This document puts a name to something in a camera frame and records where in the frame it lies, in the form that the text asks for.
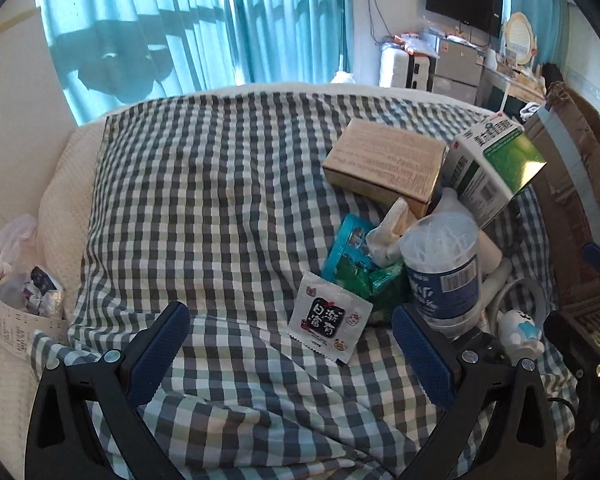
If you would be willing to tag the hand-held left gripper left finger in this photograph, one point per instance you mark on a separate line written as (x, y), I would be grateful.
(165, 340)

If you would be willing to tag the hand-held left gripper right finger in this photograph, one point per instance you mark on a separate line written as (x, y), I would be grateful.
(420, 355)

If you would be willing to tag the large cardboard box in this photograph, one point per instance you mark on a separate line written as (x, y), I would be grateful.
(575, 200)

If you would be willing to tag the clear cotton swab jar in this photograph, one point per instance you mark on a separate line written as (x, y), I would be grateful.
(440, 270)

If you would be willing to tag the white lace cloth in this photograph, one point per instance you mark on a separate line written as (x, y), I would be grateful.
(390, 235)

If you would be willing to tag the teal blister pack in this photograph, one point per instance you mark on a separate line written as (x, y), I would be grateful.
(347, 240)

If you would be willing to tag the green white medicine box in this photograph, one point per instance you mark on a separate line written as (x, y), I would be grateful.
(485, 175)

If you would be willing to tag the small brown cardboard box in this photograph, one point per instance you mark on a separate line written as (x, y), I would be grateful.
(385, 160)

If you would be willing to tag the white blue toy figure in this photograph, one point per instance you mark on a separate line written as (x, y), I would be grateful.
(520, 332)

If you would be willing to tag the green foil packet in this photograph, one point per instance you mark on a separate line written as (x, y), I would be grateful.
(357, 277)

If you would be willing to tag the white sachet black label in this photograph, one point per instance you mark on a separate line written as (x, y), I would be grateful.
(327, 317)

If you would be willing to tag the dark snack wrapper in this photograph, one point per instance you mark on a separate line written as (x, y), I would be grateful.
(45, 280)

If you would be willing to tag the white paper receipt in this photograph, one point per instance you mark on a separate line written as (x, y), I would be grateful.
(25, 327)

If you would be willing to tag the clear plastic trash bag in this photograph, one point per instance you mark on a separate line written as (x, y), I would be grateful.
(7, 245)

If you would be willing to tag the cream dressing table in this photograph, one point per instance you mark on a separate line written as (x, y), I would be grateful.
(520, 85)

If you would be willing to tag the black backpack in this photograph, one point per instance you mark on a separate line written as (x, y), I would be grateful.
(552, 72)

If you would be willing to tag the grey mini fridge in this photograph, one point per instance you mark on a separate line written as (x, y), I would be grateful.
(457, 70)

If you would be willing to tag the oval cream vanity mirror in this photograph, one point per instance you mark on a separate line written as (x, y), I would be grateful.
(520, 35)

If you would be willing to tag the white suitcase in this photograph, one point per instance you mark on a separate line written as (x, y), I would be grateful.
(400, 67)

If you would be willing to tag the pile of red white bags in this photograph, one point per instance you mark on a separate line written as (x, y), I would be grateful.
(415, 42)

